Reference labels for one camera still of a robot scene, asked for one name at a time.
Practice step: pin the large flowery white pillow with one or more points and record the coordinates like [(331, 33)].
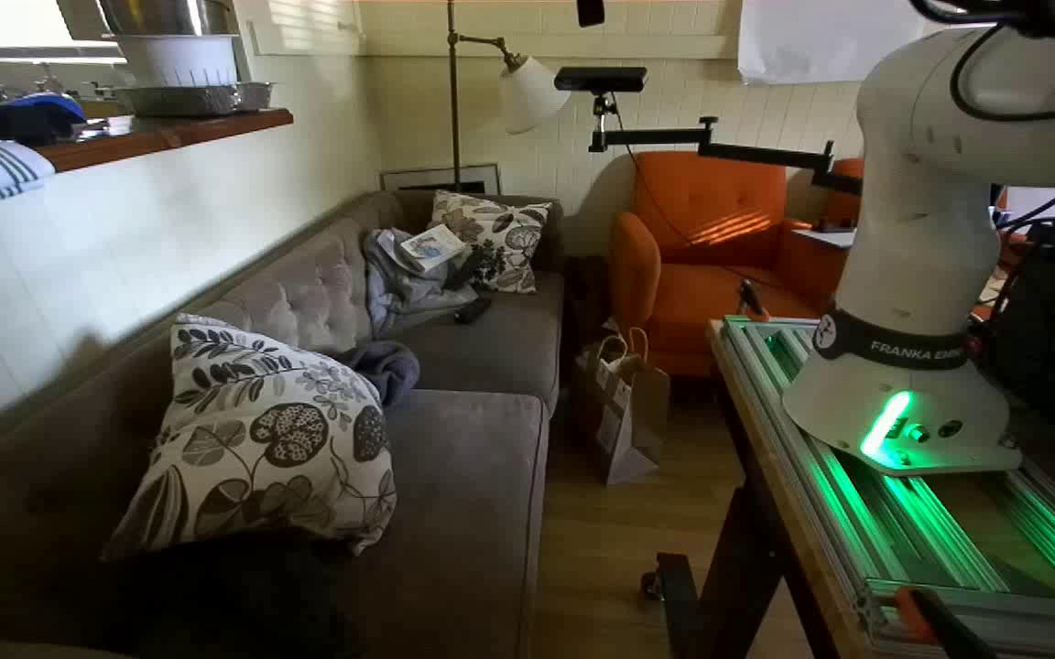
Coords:
[(259, 441)]

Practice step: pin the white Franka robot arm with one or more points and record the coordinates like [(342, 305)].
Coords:
[(917, 221)]

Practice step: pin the small flowery white pillow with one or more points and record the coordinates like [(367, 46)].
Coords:
[(502, 238)]

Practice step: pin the brown paper bag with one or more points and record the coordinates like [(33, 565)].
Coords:
[(624, 414)]

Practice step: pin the pile of grey clothes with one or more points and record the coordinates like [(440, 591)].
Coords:
[(404, 286)]

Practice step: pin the dark grey blanket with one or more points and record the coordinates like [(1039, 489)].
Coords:
[(385, 369)]

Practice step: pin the grey fabric sofa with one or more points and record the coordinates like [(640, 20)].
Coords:
[(467, 489)]

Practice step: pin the orange armchair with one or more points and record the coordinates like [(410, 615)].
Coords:
[(704, 221)]

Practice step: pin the brass floor lamp white shade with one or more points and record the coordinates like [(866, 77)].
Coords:
[(535, 94)]

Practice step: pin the metal foil tray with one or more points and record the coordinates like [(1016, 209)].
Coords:
[(199, 98)]

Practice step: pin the white hanging sheet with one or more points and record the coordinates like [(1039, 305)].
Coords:
[(823, 39)]

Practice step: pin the wooden shelf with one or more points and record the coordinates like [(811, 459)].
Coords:
[(164, 138)]

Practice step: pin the white pot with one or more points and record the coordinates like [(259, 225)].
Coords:
[(181, 55)]

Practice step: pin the blue cloth item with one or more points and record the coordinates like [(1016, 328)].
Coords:
[(33, 116)]

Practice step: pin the leaning picture frame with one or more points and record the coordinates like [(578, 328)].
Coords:
[(404, 176)]

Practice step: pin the black stereo camera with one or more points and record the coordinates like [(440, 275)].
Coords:
[(597, 77)]

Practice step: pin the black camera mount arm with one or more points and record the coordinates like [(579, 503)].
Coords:
[(723, 148)]

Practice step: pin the aluminium frame robot table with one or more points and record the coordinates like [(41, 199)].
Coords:
[(870, 537)]

